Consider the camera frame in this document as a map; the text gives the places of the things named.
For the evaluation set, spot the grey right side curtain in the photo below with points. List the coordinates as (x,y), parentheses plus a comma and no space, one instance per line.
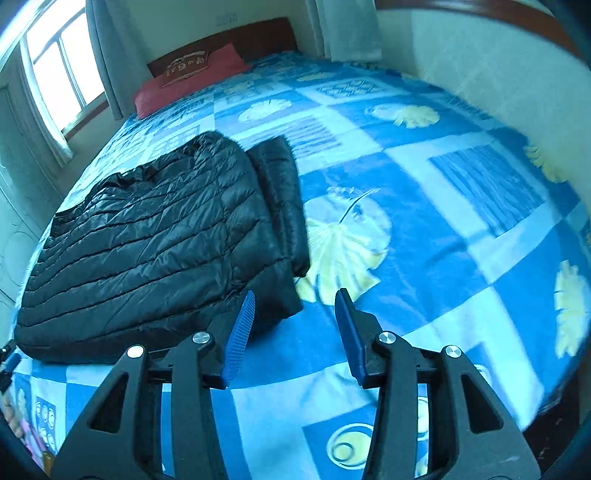
(346,30)

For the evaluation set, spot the bright bedroom window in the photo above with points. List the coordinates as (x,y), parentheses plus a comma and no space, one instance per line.
(58,48)

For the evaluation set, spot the grey curtain by headboard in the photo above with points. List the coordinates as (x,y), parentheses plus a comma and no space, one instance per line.
(118,54)

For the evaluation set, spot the small embroidered brown cushion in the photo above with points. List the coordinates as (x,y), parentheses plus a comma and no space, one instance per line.
(184,67)

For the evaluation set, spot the black puffer jacket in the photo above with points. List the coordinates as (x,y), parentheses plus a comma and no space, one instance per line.
(156,253)

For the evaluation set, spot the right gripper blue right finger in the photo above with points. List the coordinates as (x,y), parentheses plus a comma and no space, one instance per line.
(471,433)

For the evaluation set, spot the red pillow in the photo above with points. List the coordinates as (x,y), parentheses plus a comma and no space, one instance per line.
(223,63)

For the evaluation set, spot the white window curtain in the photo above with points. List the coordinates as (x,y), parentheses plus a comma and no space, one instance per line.
(54,138)

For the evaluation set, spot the dark wooden headboard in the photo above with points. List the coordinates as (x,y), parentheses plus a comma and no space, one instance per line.
(251,42)

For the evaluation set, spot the glass wardrobe door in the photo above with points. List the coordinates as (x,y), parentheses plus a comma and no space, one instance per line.
(28,201)

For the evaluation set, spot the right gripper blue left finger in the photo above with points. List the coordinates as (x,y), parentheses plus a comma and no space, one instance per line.
(117,435)

